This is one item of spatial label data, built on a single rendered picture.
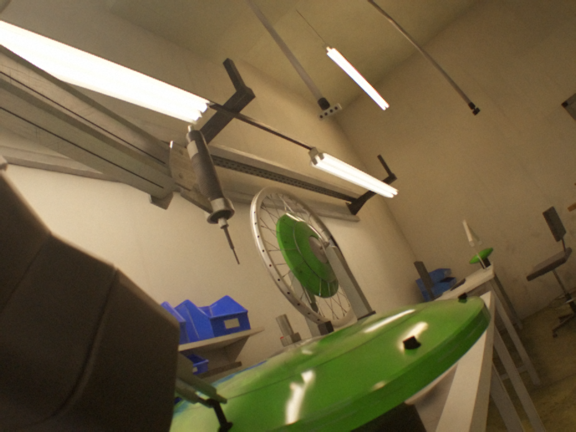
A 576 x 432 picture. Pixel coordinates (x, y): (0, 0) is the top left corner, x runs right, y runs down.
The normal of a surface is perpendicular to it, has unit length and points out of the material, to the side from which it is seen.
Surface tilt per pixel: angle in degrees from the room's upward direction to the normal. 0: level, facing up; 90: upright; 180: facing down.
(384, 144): 90
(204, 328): 92
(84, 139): 174
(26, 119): 174
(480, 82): 90
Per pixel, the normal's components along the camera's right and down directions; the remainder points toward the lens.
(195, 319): -0.59, -0.07
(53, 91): 0.33, 0.80
